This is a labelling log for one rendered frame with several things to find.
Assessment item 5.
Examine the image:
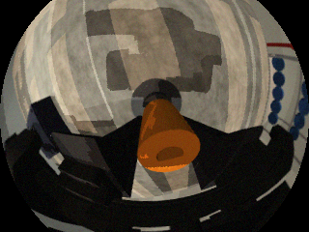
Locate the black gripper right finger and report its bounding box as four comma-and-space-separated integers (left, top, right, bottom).
183, 116, 263, 190

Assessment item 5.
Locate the orange knob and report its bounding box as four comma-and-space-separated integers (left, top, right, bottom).
136, 100, 201, 173

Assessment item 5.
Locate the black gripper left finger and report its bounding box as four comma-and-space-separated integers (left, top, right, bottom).
51, 116, 142, 198

